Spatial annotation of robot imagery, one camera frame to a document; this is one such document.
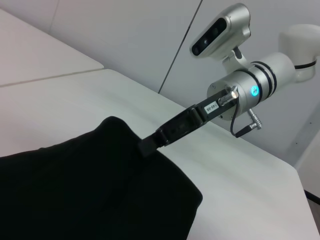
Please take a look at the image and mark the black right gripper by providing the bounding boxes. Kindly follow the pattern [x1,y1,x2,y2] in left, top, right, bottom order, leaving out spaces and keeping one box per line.
[137,87,238,159]

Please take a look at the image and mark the black shirt with FREE print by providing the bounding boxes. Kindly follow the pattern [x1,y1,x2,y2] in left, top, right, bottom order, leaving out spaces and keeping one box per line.
[0,115,204,240]

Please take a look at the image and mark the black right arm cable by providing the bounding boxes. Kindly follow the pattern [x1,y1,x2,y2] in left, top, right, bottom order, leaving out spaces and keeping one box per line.
[218,84,265,139]

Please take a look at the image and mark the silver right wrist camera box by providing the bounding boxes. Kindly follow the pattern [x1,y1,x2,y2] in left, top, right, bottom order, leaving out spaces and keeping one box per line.
[189,2,252,62]

